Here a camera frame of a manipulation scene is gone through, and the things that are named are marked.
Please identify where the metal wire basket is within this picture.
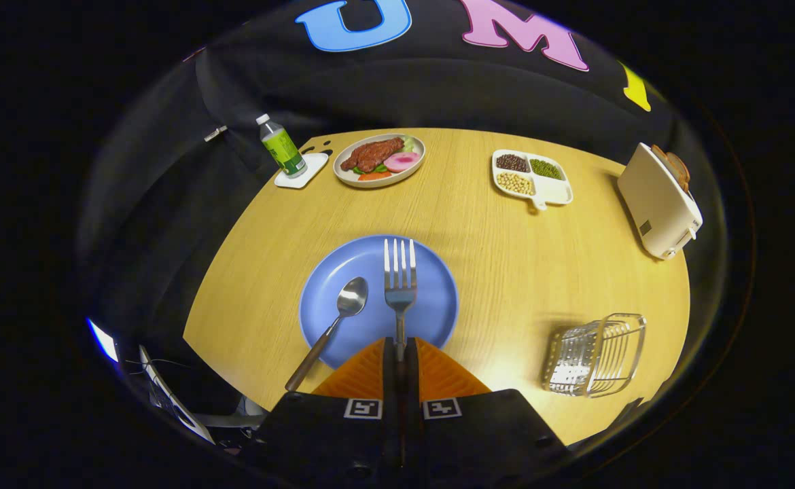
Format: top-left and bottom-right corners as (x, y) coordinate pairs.
(542, 312), (648, 398)

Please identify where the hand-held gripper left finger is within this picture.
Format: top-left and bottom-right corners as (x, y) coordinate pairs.
(251, 336), (404, 479)

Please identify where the silver metal fork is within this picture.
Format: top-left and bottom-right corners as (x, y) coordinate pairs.
(383, 238), (419, 362)

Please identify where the pile of green beans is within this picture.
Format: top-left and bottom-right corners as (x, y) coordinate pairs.
(530, 158), (565, 181)

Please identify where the white toaster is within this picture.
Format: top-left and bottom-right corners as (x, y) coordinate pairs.
(617, 142), (704, 261)

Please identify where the blue round plate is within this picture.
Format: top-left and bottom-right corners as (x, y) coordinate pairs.
(299, 234), (459, 369)

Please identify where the green label water bottle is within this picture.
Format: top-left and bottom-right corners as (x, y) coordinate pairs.
(255, 113), (308, 179)

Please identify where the brown bread slice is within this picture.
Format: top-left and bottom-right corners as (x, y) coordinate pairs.
(650, 144), (692, 192)

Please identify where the brown steak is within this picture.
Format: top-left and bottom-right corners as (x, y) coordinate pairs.
(340, 137), (405, 173)

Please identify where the beige plate of food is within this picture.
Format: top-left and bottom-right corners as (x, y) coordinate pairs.
(333, 133), (427, 189)

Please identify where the laptop screen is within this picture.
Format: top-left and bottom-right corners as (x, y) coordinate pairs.
(138, 345), (216, 446)

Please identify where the silver spoon with brown handle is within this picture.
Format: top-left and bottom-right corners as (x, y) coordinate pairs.
(284, 276), (370, 393)

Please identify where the white divided tray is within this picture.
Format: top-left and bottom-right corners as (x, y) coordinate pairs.
(491, 149), (574, 211)

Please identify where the pile of yellow soybeans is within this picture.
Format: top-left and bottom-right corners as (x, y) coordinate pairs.
(497, 172), (535, 196)

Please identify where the white square coaster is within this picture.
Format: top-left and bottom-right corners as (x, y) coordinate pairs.
(274, 152), (330, 189)

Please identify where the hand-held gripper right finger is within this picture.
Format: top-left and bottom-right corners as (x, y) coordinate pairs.
(403, 336), (569, 482)

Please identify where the pink ham slice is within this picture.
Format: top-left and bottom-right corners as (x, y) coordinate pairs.
(383, 151), (422, 174)

